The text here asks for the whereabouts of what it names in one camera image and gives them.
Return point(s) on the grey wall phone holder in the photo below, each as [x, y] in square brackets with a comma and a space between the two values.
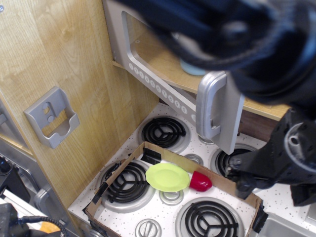
[46, 110]

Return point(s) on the front left stove burner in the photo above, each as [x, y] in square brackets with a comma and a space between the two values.
[130, 191]

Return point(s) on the grey toy microwave door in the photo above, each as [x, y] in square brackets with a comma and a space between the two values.
[137, 50]

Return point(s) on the front right stove burner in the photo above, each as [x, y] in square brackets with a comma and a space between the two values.
[208, 217]

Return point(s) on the back right stove burner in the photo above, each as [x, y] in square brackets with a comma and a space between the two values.
[220, 159]

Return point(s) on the silver oven door handle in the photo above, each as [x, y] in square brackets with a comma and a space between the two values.
[43, 202]

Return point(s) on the silver microwave door handle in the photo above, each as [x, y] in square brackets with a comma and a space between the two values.
[208, 87]

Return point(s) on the silver stove knob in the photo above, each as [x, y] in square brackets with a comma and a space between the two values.
[148, 228]
[195, 158]
[171, 198]

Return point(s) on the stove burner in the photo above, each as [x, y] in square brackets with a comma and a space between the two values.
[167, 132]
[130, 191]
[208, 217]
[220, 159]

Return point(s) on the silver sink basin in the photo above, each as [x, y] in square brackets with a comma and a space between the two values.
[276, 226]

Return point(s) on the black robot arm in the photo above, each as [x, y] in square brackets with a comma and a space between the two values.
[269, 46]

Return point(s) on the back left stove burner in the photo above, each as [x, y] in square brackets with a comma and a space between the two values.
[167, 132]

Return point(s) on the silver front stove knob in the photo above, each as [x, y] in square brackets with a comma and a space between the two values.
[148, 228]

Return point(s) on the lime green plastic plate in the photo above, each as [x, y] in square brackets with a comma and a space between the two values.
[167, 177]

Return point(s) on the brown cardboard fence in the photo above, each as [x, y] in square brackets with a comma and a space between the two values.
[158, 193]

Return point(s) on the light blue bowl in microwave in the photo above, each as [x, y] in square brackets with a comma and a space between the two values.
[190, 69]

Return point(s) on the silver centre stove knob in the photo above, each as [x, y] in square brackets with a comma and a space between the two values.
[171, 198]

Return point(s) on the silver back stove knob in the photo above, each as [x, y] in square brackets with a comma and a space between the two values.
[195, 158]

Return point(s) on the red plastic cup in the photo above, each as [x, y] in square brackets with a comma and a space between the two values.
[200, 182]

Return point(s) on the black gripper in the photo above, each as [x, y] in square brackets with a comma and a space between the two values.
[289, 157]

